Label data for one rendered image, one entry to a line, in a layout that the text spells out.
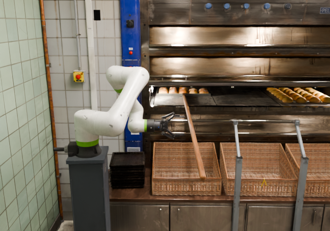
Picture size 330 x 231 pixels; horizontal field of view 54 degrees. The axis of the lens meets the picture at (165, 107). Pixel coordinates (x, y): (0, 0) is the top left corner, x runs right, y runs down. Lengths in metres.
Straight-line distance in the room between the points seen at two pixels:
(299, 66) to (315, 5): 0.51
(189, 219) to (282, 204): 0.74
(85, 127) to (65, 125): 1.34
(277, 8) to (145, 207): 1.94
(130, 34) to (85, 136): 1.25
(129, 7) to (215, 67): 0.88
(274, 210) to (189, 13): 1.73
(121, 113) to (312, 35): 1.89
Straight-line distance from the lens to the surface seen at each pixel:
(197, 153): 1.85
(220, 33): 2.85
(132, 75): 1.95
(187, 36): 2.81
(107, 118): 1.71
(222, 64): 2.87
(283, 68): 2.99
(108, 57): 2.87
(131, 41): 2.80
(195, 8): 2.83
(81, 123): 1.78
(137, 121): 2.31
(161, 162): 2.99
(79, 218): 2.00
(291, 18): 2.99
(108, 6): 2.85
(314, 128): 3.21
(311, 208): 2.88
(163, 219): 2.73
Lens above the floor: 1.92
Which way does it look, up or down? 15 degrees down
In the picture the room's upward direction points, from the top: straight up
